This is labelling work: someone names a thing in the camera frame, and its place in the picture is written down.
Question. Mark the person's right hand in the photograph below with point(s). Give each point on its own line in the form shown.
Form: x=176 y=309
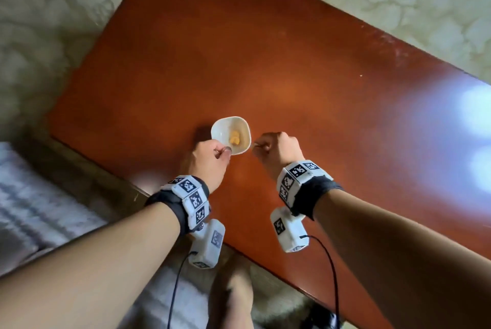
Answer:
x=282 y=150

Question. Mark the person's left hand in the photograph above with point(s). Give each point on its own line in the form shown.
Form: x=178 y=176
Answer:
x=205 y=163

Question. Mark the person's left thumb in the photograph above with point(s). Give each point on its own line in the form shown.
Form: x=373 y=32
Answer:
x=223 y=152

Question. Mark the person's right fingers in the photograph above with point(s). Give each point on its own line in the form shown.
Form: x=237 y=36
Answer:
x=263 y=146

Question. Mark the person's right forearm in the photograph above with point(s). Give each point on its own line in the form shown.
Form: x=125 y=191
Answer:
x=402 y=263

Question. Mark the person's left forearm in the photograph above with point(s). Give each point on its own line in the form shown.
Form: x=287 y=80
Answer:
x=96 y=267

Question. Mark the yellow food pieces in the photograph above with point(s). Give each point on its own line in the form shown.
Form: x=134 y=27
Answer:
x=234 y=137

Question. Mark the white ceramic bowl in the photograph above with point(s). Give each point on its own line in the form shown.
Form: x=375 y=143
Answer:
x=230 y=129

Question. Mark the right wristband with marker tags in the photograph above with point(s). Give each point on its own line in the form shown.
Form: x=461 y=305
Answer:
x=303 y=183

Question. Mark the wristband with marker tags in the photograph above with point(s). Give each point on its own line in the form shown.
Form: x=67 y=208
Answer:
x=303 y=183
x=188 y=198

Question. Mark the left wristband with marker tags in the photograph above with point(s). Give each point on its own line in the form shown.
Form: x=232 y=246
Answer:
x=188 y=198

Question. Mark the person's leg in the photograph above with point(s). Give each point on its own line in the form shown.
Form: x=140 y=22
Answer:
x=232 y=294

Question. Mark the black shoe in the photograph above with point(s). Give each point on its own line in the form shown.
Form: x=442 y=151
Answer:
x=320 y=318

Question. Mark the grey white striped blanket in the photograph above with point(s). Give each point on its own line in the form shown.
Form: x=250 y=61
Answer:
x=34 y=206

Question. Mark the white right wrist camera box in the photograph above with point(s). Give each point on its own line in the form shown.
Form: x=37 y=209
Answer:
x=289 y=231

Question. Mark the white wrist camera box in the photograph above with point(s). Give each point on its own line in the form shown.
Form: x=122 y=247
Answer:
x=207 y=244
x=289 y=231

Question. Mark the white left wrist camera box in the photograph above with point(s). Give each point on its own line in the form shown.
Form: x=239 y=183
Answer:
x=207 y=244

